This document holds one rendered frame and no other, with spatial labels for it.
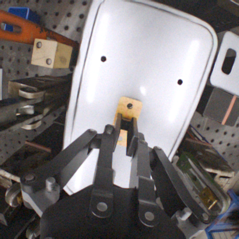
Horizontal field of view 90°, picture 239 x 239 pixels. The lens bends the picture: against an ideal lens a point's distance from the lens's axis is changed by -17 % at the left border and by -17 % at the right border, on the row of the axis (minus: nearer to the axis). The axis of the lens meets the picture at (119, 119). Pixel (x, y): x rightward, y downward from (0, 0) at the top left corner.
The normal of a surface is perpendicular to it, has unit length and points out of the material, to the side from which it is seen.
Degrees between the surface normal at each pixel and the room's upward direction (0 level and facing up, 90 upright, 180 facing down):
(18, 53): 0
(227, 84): 0
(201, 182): 78
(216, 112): 0
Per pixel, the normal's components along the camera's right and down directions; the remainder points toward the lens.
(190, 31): -0.06, 0.34
